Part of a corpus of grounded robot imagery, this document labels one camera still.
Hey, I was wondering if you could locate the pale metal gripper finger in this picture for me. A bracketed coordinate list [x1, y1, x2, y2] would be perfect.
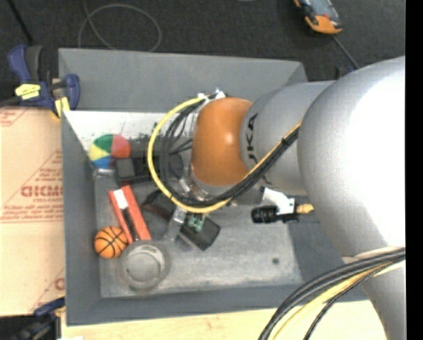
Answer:
[164, 208, 186, 242]

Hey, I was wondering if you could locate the grey metal bin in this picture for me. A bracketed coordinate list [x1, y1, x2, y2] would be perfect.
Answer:
[57, 47, 370, 326]

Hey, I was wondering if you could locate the orange stapler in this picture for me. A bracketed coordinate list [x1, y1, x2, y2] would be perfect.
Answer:
[108, 185, 152, 244]

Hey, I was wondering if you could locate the clear glass cup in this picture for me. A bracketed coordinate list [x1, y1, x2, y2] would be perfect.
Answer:
[116, 242, 172, 292]

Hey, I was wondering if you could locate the orange basketball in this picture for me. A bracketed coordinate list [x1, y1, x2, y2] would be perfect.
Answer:
[94, 225, 129, 260]

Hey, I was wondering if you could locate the black box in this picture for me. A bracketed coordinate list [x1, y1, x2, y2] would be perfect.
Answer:
[114, 157, 152, 186]

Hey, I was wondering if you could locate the multicolour ball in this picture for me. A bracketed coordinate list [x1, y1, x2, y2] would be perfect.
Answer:
[88, 133, 132, 170]

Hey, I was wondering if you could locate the brown cardboard board, red print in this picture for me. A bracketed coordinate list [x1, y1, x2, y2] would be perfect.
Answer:
[0, 106, 67, 319]

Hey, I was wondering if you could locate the black cylinder on white bracket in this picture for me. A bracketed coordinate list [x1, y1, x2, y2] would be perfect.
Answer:
[250, 186, 315, 225]

